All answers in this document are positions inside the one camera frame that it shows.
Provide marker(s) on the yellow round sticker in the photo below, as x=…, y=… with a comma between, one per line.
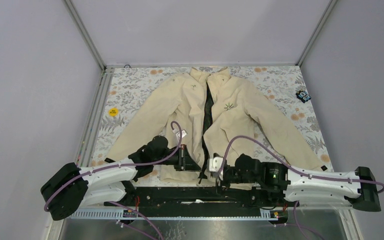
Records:
x=113, y=112

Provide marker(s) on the slotted grey cable duct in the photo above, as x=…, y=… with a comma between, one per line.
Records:
x=181, y=212

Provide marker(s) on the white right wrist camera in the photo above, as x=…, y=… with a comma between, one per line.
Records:
x=214, y=164

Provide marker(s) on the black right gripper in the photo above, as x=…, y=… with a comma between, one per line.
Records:
x=223, y=182

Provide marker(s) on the beige zip-up jacket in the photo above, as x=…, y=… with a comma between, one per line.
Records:
x=218, y=112

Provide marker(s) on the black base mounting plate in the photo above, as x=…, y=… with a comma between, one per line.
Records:
x=155, y=197

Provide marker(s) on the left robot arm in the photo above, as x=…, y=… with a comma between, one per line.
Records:
x=72, y=187

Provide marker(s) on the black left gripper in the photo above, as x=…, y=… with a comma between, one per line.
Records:
x=185, y=162

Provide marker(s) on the small blue black tag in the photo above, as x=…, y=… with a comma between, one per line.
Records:
x=303, y=96

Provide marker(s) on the floral patterned table cloth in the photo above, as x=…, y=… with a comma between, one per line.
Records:
x=130, y=87

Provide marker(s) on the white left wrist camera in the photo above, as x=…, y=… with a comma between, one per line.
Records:
x=180, y=134

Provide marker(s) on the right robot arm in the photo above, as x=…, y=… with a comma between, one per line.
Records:
x=277, y=185

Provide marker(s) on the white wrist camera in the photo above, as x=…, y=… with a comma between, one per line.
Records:
x=180, y=134
x=214, y=164

